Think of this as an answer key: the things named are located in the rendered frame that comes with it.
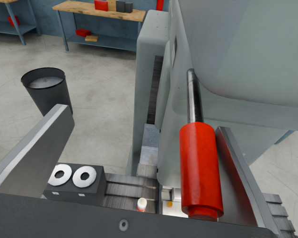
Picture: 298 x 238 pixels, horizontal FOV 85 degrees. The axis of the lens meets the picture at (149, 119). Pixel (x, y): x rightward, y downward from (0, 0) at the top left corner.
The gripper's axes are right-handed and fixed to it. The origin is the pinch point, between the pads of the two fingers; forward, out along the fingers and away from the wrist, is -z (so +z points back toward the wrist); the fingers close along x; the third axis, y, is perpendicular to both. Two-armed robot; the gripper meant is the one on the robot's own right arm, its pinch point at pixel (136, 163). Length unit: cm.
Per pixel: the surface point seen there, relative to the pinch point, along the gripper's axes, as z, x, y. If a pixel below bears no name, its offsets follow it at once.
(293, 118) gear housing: -11.2, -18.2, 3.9
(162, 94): -34.3, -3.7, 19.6
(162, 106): -33.8, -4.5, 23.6
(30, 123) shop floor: -134, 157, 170
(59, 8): -360, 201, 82
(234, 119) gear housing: -11.2, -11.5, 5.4
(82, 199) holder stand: -17, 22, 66
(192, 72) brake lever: -10.4, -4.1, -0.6
